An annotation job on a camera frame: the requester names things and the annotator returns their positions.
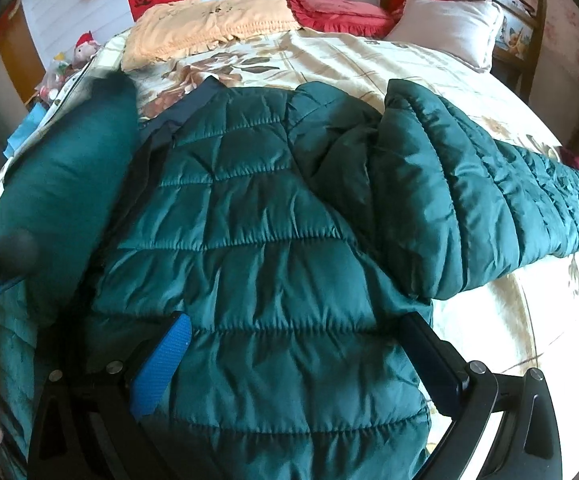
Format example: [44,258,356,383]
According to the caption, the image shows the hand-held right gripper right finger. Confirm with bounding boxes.
[399,312,577,480]

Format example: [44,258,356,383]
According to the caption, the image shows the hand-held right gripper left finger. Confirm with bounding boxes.
[27,310,193,480]

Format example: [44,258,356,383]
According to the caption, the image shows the green quilted puffer jacket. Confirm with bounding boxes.
[0,77,579,480]

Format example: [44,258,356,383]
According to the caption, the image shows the cluster of bottles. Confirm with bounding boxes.
[37,52,78,106]

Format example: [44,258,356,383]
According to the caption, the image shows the wooden door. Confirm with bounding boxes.
[0,2,45,91]

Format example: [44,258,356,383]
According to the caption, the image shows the plush toy with red hat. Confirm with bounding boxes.
[72,32,101,68]

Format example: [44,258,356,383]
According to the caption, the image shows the floral checked bedsheet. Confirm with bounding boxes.
[0,25,579,480]

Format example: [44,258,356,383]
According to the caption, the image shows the peach frilled pillow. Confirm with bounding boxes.
[120,0,303,72]

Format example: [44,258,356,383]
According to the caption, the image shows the white pillow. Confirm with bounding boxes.
[384,0,504,72]

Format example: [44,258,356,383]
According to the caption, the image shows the wooden chair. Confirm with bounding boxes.
[439,0,547,101]

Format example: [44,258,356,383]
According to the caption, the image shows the red heart-shaped cushion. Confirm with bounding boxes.
[287,0,395,40]

